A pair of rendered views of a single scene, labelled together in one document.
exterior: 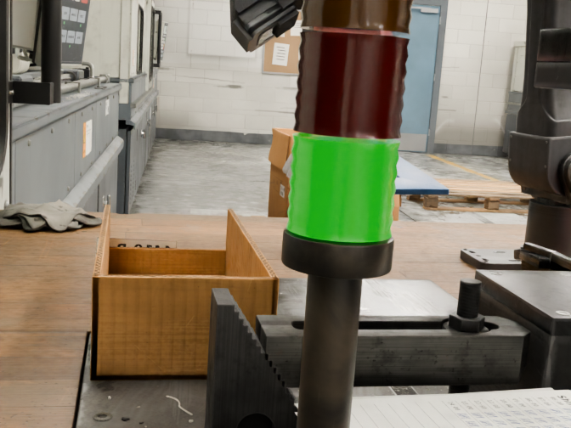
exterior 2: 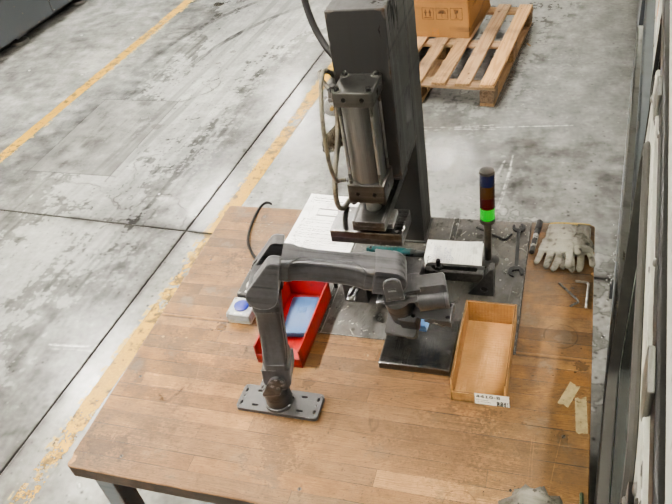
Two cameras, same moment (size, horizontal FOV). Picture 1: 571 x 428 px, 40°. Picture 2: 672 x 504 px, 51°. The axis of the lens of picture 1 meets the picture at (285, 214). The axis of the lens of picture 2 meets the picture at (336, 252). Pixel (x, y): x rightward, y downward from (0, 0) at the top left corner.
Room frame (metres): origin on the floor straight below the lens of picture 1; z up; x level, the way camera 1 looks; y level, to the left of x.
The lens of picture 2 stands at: (1.66, 0.45, 2.19)
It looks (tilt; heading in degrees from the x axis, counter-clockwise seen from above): 40 degrees down; 215
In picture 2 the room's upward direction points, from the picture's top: 11 degrees counter-clockwise
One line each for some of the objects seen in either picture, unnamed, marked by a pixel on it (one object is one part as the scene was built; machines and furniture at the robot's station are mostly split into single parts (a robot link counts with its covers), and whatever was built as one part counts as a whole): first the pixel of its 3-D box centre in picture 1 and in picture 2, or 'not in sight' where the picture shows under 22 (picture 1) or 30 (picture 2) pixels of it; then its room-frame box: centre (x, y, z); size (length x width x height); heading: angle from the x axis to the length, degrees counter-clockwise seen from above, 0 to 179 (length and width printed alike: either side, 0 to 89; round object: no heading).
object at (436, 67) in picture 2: not in sight; (441, 49); (-2.59, -1.30, 0.07); 1.20 x 1.00 x 0.14; 5
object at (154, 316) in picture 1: (170, 282); (486, 352); (0.61, 0.09, 0.93); 0.25 x 0.13 x 0.08; 12
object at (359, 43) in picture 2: not in sight; (374, 83); (0.35, -0.26, 1.44); 0.17 x 0.13 x 0.42; 12
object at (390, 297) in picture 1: (368, 316); (420, 344); (0.63, -0.07, 0.91); 0.17 x 0.16 x 0.02; 102
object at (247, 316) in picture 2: not in sight; (244, 313); (0.68, -0.56, 0.90); 0.07 x 0.07 x 0.06; 12
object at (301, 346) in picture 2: not in sight; (294, 320); (0.68, -0.40, 0.93); 0.25 x 0.12 x 0.06; 12
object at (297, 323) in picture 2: not in sight; (299, 314); (0.65, -0.40, 0.92); 0.15 x 0.07 x 0.03; 18
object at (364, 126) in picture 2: not in sight; (361, 140); (0.48, -0.24, 1.37); 0.11 x 0.09 x 0.30; 102
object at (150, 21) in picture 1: (154, 46); not in sight; (7.37, 1.30, 1.21); 0.86 x 0.10 x 0.79; 8
